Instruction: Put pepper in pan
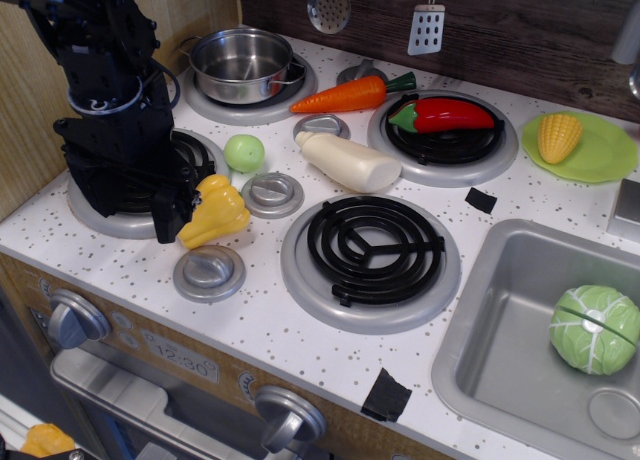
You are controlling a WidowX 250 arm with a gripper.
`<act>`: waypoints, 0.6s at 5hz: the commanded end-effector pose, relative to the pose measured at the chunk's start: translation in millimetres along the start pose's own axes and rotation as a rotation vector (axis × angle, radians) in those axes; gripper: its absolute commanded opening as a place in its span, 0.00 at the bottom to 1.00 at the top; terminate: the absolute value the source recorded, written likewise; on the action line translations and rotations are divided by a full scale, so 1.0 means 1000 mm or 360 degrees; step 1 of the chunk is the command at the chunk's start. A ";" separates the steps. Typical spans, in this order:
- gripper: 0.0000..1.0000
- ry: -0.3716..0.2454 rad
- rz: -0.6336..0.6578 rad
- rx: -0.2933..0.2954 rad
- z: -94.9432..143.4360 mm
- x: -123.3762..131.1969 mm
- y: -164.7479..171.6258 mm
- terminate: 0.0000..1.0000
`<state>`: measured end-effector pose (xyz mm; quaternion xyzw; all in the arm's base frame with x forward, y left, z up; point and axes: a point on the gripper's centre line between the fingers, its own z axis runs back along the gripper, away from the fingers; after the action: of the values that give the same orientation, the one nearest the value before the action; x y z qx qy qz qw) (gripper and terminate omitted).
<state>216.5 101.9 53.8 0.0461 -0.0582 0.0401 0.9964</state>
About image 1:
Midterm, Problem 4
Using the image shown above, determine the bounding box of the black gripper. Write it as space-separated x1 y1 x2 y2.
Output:
54 103 196 244

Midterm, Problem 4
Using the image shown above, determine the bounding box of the red chili pepper toy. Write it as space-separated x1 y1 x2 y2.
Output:
388 97 495 134

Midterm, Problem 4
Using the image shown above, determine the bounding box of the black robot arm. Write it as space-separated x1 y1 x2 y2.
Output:
2 0 198 244

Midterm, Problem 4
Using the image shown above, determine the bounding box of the yellow bell pepper toy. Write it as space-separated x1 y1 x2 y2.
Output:
178 174 251 249

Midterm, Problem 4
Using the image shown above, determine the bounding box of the steel pan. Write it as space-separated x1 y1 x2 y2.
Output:
179 27 307 105

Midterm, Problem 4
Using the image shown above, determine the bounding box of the silver stove top knob front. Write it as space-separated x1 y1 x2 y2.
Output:
173 245 246 303

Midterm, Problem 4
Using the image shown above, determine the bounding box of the silver stove knob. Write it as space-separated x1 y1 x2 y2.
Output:
173 245 246 303
336 59 388 85
241 172 304 219
293 114 351 140

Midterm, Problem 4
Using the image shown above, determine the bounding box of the light green toy apple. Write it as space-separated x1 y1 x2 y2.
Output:
223 134 265 173

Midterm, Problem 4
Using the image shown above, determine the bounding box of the silver stove top knob middle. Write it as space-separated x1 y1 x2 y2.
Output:
241 172 304 219

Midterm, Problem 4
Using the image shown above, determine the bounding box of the back left burner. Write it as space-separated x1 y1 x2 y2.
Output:
179 54 318 127

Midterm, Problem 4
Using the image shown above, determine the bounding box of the oven clock display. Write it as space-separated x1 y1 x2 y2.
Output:
142 330 220 384

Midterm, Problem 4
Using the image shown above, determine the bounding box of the silver oven knob left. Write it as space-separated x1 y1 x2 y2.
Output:
48 289 112 349

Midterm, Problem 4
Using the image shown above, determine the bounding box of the silver oven knob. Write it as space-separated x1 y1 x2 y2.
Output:
48 289 112 349
255 385 327 454

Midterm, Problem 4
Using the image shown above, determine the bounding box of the silver stove top knob upper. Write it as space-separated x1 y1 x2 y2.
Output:
293 114 351 140

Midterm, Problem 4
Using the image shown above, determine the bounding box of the cream plastic bottle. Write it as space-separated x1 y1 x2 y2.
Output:
294 131 402 193

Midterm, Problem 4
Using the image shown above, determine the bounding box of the front right black burner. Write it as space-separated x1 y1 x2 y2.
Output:
280 195 461 335

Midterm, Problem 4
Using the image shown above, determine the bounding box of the orange toy carrot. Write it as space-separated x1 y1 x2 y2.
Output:
289 72 416 114

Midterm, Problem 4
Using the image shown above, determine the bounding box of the silver stove top knob back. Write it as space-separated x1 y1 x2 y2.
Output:
336 59 388 85

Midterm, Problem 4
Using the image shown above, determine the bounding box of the silver oven knob right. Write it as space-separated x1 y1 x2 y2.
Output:
255 385 327 454

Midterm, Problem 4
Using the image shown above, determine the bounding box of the hanging steel skimmer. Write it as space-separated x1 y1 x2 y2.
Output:
306 0 351 35

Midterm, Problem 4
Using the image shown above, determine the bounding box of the yellow object bottom left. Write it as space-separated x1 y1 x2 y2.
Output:
20 423 76 458

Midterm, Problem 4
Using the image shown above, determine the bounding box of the black tape piece front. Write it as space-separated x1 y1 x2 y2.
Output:
361 368 412 422

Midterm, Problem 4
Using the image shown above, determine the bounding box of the back right black burner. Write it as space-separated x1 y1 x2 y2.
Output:
367 90 518 188

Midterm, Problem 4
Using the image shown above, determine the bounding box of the black tape piece small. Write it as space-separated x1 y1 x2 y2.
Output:
465 187 498 215

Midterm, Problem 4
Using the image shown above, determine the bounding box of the hanging slotted spatula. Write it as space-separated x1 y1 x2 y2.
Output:
407 0 446 56

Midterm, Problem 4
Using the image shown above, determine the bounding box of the silver sink basin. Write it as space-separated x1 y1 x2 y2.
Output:
432 220 639 459

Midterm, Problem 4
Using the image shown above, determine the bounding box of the yellow toy corn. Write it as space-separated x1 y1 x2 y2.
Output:
537 113 583 164

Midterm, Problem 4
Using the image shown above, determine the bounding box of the light green plate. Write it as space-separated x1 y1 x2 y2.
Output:
521 112 638 183

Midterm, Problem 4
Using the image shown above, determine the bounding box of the green toy cabbage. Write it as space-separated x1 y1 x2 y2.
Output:
548 285 639 376

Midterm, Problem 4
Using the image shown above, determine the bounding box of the silver faucet base block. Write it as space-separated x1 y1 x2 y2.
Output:
606 179 640 243

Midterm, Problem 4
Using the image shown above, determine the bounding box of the silver faucet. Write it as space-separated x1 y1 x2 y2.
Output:
610 0 640 99

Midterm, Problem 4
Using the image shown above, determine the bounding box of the silver oven door handle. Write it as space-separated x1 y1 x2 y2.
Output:
51 349 275 459

